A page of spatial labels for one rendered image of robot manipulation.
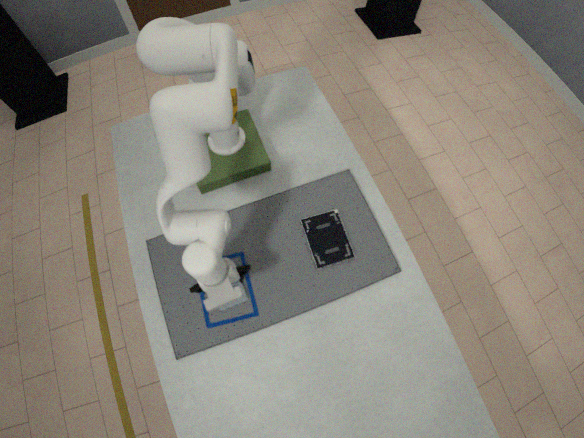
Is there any blue tape rectangle outline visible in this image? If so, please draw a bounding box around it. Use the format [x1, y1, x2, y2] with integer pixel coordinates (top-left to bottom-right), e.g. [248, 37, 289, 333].
[200, 251, 259, 329]

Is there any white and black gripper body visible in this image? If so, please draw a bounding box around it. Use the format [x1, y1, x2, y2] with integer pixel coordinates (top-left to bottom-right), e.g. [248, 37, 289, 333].
[197, 263, 240, 292]

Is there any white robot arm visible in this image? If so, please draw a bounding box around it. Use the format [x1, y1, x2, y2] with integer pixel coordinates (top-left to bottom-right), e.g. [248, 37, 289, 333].
[136, 17, 255, 312]

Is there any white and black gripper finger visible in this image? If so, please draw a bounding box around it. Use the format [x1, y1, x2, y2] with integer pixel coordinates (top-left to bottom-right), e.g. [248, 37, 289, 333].
[190, 283, 206, 294]
[236, 264, 251, 283]

